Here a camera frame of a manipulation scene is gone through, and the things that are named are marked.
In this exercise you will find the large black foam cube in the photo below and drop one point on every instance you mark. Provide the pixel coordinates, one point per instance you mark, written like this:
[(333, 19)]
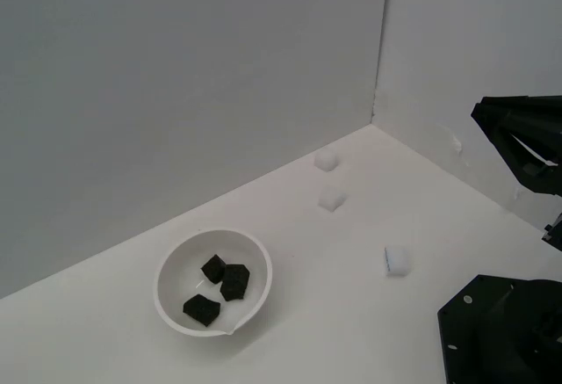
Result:
[(235, 284)]

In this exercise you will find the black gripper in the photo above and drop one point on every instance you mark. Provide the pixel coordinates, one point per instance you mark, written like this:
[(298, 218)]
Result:
[(555, 232)]

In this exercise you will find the white ceramic bowl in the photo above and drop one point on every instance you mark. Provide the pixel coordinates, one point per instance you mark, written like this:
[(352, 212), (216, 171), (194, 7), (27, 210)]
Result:
[(175, 278)]

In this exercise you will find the white foam cube blue print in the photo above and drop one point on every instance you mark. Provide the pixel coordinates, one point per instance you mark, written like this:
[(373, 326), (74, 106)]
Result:
[(398, 261)]

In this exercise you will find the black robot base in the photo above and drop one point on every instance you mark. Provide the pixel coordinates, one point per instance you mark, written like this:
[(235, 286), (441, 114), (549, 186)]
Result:
[(483, 335)]

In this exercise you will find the small black foam cube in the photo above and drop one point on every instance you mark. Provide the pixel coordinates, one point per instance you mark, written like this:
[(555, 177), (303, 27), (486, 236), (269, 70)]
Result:
[(213, 267)]

